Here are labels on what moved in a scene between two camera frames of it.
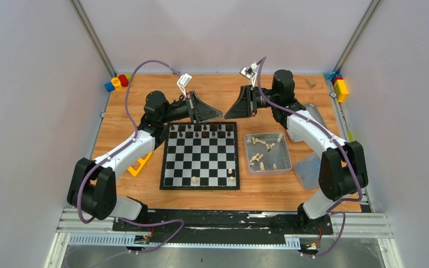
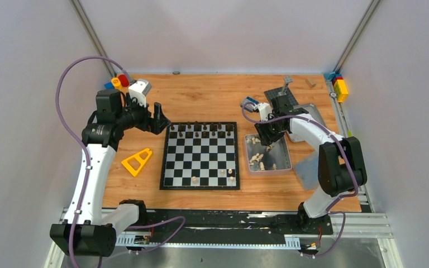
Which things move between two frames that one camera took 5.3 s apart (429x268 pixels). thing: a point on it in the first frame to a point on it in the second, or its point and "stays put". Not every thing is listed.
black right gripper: x=245 y=106 to x=266 y=138
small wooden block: x=310 y=82 stays put
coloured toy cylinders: x=117 y=83 stays put
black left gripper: x=191 y=106 to x=155 y=119
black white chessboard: x=200 y=156 stays put
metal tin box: x=267 y=154 stays put
